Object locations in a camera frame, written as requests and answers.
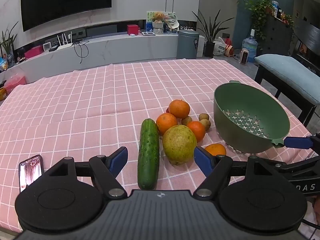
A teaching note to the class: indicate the dark cabinet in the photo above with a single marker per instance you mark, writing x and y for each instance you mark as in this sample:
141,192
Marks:
277,37

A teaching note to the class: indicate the white router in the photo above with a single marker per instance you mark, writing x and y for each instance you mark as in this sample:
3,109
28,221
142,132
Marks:
64,45

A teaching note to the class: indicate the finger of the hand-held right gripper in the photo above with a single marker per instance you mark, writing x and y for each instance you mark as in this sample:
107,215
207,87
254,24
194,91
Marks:
298,142
287,168

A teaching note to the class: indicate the tall leafy potted plant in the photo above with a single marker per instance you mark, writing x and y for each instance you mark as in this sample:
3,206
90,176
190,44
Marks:
208,30

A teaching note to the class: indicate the red and tan bag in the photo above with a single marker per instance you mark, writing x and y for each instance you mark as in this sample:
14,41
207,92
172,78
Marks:
228,48

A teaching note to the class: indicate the small white clock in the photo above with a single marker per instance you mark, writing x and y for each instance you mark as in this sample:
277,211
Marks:
47,47

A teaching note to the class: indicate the pink checked tablecloth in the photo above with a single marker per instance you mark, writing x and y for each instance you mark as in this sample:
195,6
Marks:
87,105

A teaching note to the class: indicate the black wall television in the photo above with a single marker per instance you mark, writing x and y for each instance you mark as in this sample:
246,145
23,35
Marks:
65,1

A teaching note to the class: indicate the grey marble console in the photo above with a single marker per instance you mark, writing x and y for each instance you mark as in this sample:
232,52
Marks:
112,50

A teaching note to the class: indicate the thin-leaved plant in vase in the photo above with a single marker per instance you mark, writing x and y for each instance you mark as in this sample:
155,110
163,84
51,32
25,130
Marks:
9,45

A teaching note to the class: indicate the black bench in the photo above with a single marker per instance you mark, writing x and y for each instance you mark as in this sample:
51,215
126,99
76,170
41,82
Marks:
303,110

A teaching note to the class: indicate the trailing green plant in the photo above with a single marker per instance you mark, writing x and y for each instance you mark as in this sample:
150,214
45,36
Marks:
258,10

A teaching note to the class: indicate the red plastic container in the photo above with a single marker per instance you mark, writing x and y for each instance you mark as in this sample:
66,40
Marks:
15,83

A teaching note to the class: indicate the blue water jug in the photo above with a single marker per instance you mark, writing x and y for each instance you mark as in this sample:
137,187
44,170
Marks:
249,46

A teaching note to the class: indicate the light blue cushion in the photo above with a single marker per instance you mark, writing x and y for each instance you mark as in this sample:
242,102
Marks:
287,72

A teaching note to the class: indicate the brown teddy bear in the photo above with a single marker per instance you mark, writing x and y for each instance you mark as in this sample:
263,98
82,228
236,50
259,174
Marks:
158,17

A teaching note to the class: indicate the small white heater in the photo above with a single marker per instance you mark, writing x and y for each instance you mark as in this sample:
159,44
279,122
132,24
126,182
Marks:
244,57

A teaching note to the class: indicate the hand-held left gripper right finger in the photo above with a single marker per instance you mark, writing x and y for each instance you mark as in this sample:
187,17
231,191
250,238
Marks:
202,161

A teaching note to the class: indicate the green cucumber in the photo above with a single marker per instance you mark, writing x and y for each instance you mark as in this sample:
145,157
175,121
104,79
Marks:
148,152

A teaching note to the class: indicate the black smartphone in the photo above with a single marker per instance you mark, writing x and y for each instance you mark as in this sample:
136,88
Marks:
30,171

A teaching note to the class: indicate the white plastic bag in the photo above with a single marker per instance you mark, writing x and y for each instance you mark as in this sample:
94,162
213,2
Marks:
218,47

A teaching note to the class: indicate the printed white clothing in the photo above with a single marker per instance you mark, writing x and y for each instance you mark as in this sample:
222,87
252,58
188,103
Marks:
304,232

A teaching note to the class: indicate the pink box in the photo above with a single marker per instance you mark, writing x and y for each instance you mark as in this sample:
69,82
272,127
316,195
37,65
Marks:
33,52

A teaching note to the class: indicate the orange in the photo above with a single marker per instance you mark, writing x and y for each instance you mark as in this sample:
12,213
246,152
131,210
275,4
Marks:
166,123
198,130
179,108
215,150

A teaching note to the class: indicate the red box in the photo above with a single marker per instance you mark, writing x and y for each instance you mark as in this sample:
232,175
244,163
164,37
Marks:
132,29

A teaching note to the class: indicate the grey-green trash can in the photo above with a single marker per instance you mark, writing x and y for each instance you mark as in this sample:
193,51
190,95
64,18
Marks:
187,45

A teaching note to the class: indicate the green landscape picture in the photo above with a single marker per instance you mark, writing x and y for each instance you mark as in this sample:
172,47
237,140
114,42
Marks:
170,16

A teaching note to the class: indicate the brown longan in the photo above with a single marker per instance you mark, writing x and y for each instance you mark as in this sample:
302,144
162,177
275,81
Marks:
206,125
186,120
203,116

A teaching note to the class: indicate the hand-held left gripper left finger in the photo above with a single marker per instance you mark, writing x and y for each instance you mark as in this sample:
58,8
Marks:
118,160

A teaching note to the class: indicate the yellow-green pear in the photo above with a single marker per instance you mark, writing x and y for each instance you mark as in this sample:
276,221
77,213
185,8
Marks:
179,145

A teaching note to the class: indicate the green colander bowl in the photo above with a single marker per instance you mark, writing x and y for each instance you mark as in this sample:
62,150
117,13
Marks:
250,120

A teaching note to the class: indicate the dark table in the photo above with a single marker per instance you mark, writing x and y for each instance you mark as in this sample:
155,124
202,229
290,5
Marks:
310,35

